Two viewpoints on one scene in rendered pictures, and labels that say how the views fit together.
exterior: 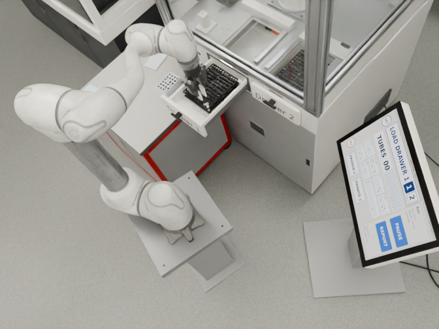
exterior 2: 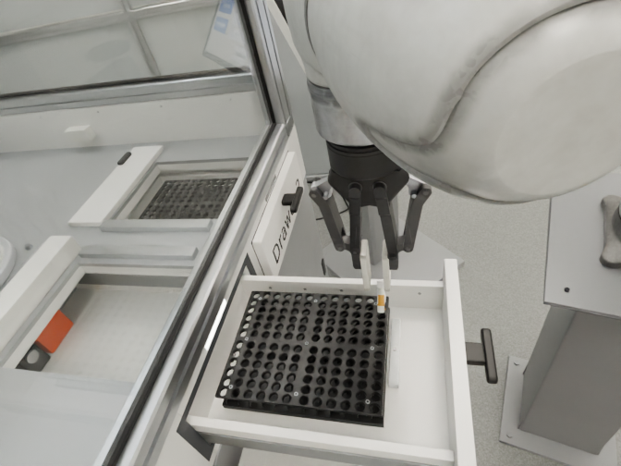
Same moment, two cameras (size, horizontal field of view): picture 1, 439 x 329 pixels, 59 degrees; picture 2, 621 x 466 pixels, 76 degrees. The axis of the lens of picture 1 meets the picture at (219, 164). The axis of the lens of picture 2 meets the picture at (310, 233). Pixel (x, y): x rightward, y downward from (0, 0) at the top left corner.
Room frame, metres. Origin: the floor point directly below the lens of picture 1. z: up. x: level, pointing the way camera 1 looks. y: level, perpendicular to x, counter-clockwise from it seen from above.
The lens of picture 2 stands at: (1.44, 0.15, 1.39)
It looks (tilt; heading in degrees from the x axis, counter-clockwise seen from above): 43 degrees down; 227
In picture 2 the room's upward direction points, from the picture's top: 14 degrees counter-clockwise
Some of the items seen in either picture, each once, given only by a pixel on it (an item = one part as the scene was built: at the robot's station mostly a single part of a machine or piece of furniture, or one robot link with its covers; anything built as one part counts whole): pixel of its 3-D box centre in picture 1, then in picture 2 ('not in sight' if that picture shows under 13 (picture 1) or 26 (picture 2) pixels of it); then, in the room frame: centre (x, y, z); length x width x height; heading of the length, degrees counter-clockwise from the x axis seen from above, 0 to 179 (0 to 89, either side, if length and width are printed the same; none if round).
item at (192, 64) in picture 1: (187, 59); (360, 99); (1.16, -0.04, 1.23); 0.09 x 0.09 x 0.06
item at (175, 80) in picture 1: (168, 84); not in sight; (1.48, 0.09, 0.78); 0.12 x 0.08 x 0.04; 122
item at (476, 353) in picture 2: (178, 115); (478, 353); (1.16, 0.10, 0.91); 0.07 x 0.04 x 0.01; 27
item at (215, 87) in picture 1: (211, 89); (310, 354); (1.26, -0.11, 0.87); 0.22 x 0.18 x 0.06; 117
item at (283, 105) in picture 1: (275, 103); (282, 211); (1.03, -0.36, 0.87); 0.29 x 0.02 x 0.11; 27
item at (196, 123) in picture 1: (183, 115); (454, 364); (1.17, 0.07, 0.87); 0.29 x 0.02 x 0.11; 27
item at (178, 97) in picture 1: (212, 88); (305, 355); (1.26, -0.11, 0.86); 0.40 x 0.26 x 0.06; 117
